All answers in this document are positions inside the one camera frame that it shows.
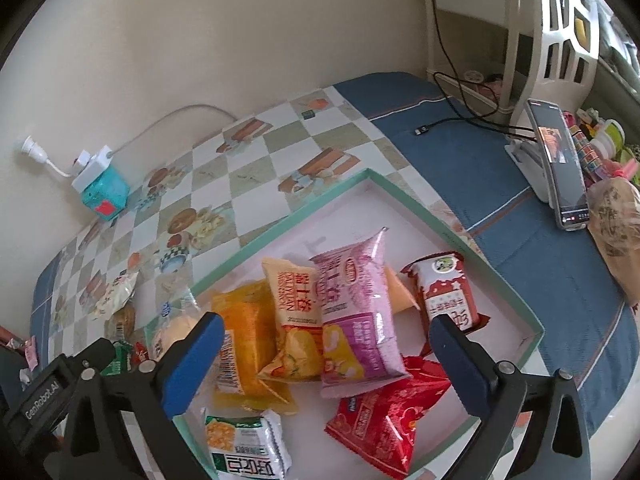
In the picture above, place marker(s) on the small pink packet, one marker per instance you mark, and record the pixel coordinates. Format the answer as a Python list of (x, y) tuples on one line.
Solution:
[(32, 352)]

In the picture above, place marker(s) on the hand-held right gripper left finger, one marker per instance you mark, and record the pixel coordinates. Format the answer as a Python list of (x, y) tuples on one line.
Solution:
[(192, 365)]

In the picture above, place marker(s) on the checkered printed tablecloth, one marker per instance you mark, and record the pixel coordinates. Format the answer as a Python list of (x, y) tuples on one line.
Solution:
[(260, 160)]

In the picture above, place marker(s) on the white phone stand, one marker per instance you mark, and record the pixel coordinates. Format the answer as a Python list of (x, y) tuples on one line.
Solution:
[(525, 165)]

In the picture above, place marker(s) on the green lidded plastic container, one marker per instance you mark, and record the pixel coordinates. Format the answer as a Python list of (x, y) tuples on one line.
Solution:
[(612, 137)]

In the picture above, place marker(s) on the large red snack bag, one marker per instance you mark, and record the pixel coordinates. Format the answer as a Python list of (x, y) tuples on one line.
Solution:
[(390, 420)]

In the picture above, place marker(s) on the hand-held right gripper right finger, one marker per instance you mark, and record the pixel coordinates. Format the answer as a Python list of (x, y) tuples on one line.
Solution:
[(455, 365)]

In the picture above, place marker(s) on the brown paper bag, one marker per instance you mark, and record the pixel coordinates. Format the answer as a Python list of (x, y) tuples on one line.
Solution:
[(615, 230)]

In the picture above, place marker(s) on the green and white snack packet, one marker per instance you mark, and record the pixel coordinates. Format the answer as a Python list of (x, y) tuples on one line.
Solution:
[(240, 445)]

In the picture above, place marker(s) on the white power strip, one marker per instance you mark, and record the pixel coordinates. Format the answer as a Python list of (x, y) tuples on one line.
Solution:
[(92, 167)]

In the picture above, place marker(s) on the teal toy box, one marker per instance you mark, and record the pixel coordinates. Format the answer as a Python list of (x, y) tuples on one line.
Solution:
[(107, 197)]

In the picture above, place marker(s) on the yellow and white bun packet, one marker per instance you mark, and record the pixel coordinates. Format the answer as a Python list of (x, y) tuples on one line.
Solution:
[(175, 327)]

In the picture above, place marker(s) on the white lattice shelf unit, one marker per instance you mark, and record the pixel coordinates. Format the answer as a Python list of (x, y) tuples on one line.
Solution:
[(545, 25)]

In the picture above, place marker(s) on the pale orange snack packet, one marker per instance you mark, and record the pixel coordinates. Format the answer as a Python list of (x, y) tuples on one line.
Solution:
[(400, 295)]

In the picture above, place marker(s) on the pink snack bag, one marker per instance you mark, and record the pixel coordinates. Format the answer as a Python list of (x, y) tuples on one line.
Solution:
[(357, 320)]

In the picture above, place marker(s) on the teal shallow cardboard box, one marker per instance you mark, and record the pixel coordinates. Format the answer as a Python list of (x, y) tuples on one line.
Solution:
[(350, 210)]

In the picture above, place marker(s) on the black smartphone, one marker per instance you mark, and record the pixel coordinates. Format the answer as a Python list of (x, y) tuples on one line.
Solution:
[(560, 175)]

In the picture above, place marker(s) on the red and white snack packet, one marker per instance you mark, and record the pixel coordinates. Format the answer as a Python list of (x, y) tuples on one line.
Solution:
[(445, 285)]

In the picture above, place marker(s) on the orange bread packet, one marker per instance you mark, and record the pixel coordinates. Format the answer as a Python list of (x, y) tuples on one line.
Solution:
[(295, 320)]

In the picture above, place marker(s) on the yellow packaged cake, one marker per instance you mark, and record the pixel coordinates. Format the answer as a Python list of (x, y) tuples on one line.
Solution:
[(245, 330)]

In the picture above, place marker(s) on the dark green snack packet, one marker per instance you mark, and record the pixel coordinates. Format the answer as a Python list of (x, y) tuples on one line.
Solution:
[(117, 360)]

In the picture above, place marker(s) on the colourful patterned tape strip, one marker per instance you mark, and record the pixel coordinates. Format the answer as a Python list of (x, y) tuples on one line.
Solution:
[(582, 150)]

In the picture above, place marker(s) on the small red candy packet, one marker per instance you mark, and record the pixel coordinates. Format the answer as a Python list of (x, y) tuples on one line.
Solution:
[(140, 352)]

